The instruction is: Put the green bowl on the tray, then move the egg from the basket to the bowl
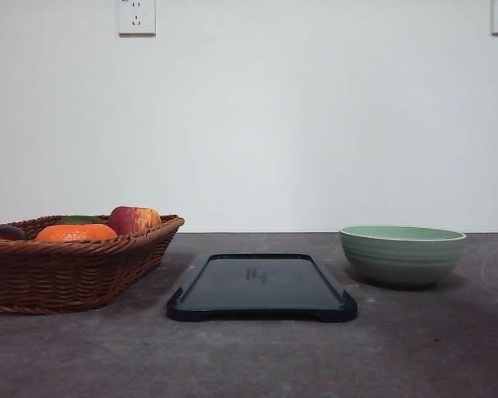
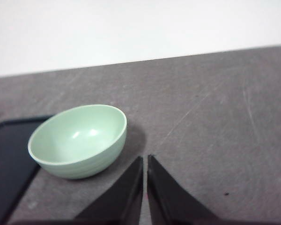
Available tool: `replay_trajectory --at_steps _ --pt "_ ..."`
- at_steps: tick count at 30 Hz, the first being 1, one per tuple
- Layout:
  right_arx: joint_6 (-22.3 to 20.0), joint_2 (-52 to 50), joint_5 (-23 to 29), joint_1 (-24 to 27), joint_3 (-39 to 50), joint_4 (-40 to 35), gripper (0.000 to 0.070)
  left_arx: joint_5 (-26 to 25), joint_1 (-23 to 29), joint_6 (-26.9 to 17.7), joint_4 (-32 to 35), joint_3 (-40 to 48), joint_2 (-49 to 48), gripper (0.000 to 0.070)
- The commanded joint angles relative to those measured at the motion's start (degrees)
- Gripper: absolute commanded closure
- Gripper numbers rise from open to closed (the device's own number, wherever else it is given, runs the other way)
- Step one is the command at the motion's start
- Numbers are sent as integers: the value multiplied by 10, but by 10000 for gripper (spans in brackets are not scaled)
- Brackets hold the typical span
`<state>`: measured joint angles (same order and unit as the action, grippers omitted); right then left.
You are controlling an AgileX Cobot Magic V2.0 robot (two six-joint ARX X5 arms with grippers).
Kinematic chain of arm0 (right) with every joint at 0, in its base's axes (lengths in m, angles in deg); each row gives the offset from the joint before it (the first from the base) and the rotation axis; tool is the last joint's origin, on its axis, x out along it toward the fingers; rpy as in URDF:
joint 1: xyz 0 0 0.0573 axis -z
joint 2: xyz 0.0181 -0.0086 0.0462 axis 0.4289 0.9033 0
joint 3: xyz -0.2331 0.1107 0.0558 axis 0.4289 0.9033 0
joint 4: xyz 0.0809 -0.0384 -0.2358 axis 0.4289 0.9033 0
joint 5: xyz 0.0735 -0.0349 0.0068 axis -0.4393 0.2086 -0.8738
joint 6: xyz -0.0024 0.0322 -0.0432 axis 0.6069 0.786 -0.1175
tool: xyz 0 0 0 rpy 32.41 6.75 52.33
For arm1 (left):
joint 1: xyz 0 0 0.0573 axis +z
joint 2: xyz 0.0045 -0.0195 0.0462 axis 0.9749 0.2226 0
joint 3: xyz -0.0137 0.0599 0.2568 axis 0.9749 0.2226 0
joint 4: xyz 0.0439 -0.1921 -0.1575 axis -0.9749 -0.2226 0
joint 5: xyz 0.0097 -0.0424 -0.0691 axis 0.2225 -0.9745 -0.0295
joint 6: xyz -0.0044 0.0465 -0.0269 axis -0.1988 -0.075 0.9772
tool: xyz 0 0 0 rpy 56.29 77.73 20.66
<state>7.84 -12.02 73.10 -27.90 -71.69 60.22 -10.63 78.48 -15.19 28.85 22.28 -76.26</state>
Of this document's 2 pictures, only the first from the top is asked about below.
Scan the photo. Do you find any orange tangerine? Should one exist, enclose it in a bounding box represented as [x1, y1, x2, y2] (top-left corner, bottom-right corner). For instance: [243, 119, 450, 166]
[35, 224, 119, 242]

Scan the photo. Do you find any green ceramic bowl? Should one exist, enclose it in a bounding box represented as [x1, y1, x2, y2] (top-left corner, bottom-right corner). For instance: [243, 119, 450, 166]
[339, 226, 466, 287]

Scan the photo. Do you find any brown wicker basket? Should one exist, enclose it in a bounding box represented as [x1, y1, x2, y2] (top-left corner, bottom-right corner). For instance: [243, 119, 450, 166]
[0, 214, 184, 314]

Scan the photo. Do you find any white wall socket left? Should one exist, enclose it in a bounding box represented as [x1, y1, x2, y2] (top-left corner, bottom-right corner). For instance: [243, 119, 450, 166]
[116, 0, 157, 39]

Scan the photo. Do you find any dark purple fruit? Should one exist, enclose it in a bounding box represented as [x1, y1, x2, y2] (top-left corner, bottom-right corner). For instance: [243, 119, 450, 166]
[0, 225, 25, 240]

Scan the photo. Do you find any green fruit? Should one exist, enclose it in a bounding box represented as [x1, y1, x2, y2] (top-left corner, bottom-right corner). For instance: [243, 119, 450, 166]
[60, 216, 105, 225]

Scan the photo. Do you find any red yellow apple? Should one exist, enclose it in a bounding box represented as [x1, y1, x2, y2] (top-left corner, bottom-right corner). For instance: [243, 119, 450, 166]
[109, 206, 161, 235]

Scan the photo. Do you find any dark rectangular tray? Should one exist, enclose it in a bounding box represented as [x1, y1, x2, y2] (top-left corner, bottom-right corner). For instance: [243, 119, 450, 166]
[167, 253, 359, 322]

